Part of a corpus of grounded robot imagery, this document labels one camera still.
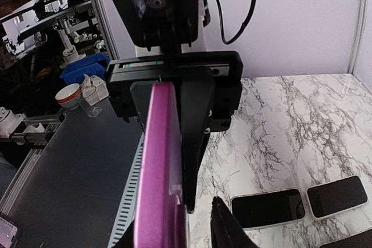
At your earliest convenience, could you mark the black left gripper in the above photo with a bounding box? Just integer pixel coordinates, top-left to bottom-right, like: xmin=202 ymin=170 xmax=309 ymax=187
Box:
xmin=105 ymin=51 xmax=243 ymax=213

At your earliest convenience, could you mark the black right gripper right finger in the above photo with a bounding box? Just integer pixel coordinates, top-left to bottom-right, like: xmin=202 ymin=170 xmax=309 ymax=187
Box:
xmin=210 ymin=196 xmax=257 ymax=247

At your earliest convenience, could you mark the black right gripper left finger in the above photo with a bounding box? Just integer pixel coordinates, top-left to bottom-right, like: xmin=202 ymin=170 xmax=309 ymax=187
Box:
xmin=113 ymin=221 xmax=134 ymax=248

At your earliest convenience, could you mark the black phone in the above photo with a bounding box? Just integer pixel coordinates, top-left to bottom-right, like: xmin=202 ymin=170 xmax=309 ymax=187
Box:
xmin=306 ymin=175 xmax=369 ymax=220
xmin=231 ymin=188 xmax=306 ymax=229
xmin=134 ymin=82 xmax=187 ymax=247
xmin=320 ymin=235 xmax=371 ymax=248

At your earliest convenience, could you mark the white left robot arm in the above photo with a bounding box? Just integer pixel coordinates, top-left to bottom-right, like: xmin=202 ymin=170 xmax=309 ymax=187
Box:
xmin=105 ymin=44 xmax=243 ymax=213

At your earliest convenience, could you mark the white paper box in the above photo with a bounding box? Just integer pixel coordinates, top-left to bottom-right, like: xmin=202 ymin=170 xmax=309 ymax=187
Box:
xmin=81 ymin=74 xmax=109 ymax=106

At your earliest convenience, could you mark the blue plastic bin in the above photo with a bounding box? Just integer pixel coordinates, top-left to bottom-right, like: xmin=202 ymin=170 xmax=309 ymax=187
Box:
xmin=60 ymin=53 xmax=110 ymax=85

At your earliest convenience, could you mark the clear glass cup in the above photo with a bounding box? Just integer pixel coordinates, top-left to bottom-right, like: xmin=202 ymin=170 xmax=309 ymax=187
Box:
xmin=75 ymin=85 xmax=102 ymax=118

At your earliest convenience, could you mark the white ceramic bowl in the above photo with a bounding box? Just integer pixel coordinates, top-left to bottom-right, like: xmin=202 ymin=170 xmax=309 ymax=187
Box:
xmin=55 ymin=83 xmax=80 ymax=110

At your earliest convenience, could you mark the smartphone with lit screen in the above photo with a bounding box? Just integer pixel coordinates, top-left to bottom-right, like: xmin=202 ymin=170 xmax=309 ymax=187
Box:
xmin=0 ymin=214 xmax=21 ymax=248

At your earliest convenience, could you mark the background white robot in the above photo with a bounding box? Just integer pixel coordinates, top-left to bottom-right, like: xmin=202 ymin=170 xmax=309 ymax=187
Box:
xmin=53 ymin=17 xmax=86 ymax=65

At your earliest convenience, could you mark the aluminium front rail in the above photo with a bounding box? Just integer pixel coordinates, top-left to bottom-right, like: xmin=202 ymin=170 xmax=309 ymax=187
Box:
xmin=107 ymin=134 xmax=144 ymax=247

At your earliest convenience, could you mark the aluminium left corner post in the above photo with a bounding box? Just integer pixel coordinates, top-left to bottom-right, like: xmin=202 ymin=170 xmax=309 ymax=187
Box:
xmin=346 ymin=0 xmax=369 ymax=74

